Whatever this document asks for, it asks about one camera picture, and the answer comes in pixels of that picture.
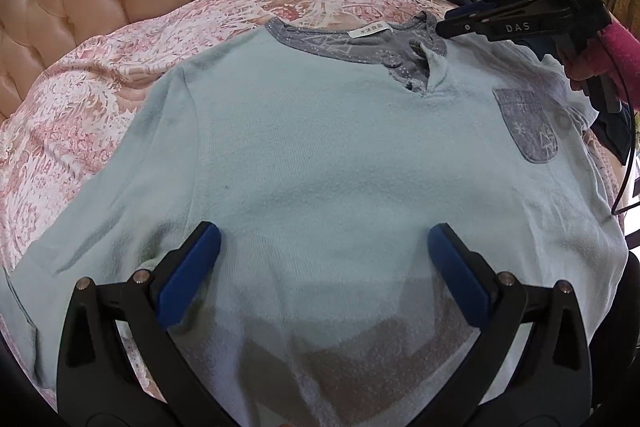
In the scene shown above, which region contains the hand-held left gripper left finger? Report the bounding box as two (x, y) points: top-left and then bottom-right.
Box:
(56, 222), (240, 427)

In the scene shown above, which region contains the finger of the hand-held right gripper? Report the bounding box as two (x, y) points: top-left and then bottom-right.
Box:
(444, 0), (548, 22)
(435, 9), (551, 44)

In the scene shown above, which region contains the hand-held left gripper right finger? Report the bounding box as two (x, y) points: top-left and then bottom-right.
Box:
(427, 223), (594, 427)

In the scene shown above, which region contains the light blue long-sleeve shirt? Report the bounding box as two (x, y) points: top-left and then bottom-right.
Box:
(0, 13), (630, 427)

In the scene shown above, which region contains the person's right hand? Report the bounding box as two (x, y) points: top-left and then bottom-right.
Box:
(556, 38), (617, 94)

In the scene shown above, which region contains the pink patterned bedspread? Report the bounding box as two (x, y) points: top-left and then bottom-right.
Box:
(0, 0), (628, 408)

